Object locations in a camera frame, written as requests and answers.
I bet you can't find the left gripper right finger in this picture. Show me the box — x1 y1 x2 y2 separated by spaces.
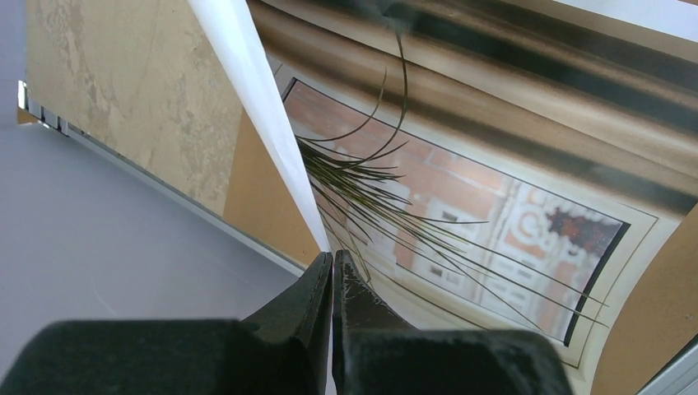
333 250 573 394

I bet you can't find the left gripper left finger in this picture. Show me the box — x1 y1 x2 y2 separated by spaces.
1 253 333 394

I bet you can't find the glossy photo print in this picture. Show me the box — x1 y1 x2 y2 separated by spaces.
188 0 698 395

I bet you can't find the brown backing board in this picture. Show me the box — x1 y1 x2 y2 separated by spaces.
223 114 697 394

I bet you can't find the aluminium rail frame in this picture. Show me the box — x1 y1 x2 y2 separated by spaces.
16 80 698 395

